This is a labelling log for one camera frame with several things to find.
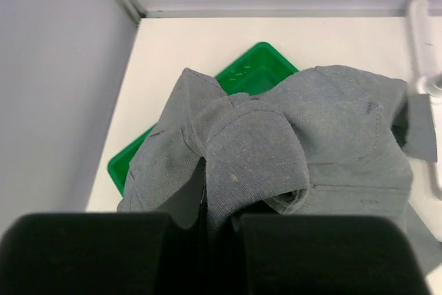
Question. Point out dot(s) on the grey button-up shirt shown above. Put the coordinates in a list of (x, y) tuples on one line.
[(329, 140)]

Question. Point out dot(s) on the green plastic tray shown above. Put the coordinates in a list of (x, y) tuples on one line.
[(256, 71)]

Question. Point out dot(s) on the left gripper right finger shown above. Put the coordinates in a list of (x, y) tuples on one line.
[(233, 261)]

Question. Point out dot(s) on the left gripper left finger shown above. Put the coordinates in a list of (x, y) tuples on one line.
[(182, 266)]

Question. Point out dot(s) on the metal clothes rack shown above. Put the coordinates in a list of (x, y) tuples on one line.
[(424, 67)]

